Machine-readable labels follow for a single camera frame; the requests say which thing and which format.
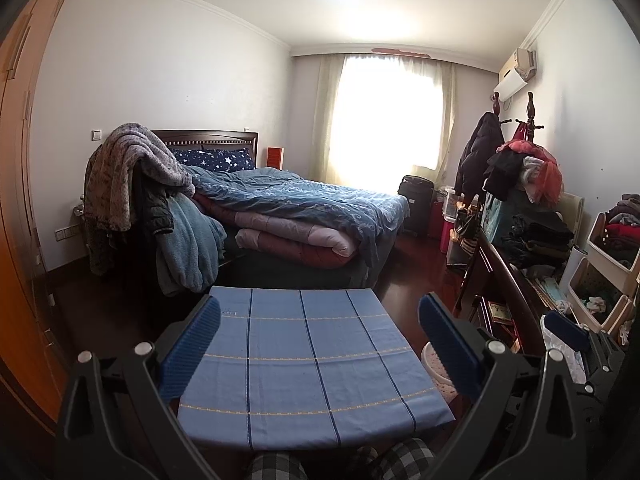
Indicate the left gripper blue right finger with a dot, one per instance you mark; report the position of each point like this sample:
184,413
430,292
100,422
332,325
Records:
523,422

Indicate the orange wooden wardrobe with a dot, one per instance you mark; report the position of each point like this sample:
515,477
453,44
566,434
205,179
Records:
33,368

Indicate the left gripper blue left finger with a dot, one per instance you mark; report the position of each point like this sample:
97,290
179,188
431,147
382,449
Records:
116,419

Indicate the dark padded jacket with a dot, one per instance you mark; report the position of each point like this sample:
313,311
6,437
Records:
157,216

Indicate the light blue fleece blanket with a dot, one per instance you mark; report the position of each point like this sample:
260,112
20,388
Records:
189,256

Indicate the black suitcase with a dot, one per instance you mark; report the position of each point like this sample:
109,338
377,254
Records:
419,193

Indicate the pile of red clothes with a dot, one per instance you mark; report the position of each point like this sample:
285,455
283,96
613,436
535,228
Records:
525,165

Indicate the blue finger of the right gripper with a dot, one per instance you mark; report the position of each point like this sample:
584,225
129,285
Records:
570,333

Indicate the dark wooden headboard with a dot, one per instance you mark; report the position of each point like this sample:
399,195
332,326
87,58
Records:
200,139

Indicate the blue checked tablecloth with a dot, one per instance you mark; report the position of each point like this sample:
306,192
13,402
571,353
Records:
297,369

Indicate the white air conditioner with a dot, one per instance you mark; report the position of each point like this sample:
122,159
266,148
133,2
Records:
516,72

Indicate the star pattern blue pillow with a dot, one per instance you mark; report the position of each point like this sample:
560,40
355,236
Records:
217,160

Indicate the black jacket on rack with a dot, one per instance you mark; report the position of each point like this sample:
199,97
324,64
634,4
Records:
486,138

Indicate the dark wooden desk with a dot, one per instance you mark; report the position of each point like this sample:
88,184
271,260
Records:
499,299

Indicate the grey knitted blanket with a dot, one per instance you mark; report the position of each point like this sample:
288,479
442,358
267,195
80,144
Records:
131,161

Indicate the crumpled white paper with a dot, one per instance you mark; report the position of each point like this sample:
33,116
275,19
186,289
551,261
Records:
573,358

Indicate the white storage shelf unit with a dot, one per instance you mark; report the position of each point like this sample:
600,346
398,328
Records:
601,290

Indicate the pink and red folded quilt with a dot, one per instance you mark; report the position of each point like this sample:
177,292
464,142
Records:
293,240

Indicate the cream sheer curtain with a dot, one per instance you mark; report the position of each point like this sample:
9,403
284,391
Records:
380,117

